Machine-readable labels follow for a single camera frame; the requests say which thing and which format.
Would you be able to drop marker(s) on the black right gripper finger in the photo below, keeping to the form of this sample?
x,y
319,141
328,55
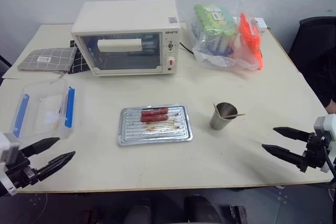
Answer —
x,y
295,133
284,153

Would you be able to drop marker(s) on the clear container with blue clips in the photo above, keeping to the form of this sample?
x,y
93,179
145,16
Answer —
x,y
69,108

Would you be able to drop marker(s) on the green wrapped pack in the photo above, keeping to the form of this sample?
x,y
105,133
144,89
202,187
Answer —
x,y
214,18

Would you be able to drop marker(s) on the stainless steel cup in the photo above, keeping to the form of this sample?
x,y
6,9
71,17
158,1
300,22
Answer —
x,y
221,123

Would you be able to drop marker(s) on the silver ribbed metal tray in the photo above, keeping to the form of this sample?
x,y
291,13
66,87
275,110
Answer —
x,y
157,135

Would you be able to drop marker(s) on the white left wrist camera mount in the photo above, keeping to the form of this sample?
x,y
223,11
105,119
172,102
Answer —
x,y
5,144

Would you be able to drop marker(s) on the orange plastic item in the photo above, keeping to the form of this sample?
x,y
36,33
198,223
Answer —
x,y
252,40

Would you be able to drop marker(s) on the wooden stick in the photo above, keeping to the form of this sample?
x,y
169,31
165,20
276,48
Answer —
x,y
215,108
236,115

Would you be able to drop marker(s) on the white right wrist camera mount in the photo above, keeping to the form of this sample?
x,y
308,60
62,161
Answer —
x,y
326,124

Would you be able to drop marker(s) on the red sausage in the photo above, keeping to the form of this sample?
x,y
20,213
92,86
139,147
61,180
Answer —
x,y
155,118
155,111

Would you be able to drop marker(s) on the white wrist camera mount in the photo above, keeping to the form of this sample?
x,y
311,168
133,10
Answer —
x,y
326,124
5,144

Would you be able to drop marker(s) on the black checked fabric pouch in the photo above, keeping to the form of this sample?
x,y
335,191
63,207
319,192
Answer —
x,y
79,64

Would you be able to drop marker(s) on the clear plastic bag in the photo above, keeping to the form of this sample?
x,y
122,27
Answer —
x,y
218,61

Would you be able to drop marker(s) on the grey checked fabric pouch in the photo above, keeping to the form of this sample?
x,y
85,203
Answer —
x,y
47,60

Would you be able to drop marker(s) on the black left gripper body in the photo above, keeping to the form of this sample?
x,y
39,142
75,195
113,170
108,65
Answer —
x,y
19,174

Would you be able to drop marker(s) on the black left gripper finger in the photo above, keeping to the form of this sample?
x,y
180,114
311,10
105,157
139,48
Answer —
x,y
56,165
39,146

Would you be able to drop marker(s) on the cream toaster oven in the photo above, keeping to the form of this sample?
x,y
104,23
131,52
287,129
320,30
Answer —
x,y
126,16

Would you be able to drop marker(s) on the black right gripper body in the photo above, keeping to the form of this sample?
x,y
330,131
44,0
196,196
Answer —
x,y
315,155

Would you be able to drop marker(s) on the black office chair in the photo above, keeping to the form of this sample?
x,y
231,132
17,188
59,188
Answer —
x,y
312,40

